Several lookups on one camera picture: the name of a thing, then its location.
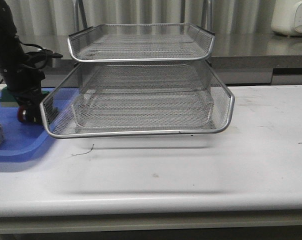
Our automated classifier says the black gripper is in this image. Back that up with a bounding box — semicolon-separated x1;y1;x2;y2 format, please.
5;64;46;123

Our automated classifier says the red emergency stop button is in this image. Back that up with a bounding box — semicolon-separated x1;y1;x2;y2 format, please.
17;106;59;124

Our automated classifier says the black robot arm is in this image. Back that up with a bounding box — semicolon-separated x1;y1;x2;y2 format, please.
0;0;46;125

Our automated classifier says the green electrical module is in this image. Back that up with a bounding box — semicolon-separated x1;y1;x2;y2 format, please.
0;86;50;107

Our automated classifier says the blue plastic tray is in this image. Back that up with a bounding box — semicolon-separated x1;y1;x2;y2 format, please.
0;91;56;163

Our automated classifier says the silver mesh top tray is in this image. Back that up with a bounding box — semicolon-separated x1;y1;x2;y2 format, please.
67;23;215;63

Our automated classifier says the grey back counter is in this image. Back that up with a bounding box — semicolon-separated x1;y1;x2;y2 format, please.
20;33;302;87

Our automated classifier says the white kitchen appliance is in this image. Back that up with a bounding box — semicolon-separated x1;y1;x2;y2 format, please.
271;0;302;36

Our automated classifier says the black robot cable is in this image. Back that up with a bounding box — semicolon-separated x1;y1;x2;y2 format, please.
0;42;64;92

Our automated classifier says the grey metal rack frame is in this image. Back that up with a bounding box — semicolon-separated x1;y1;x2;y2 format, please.
73;0;215;68

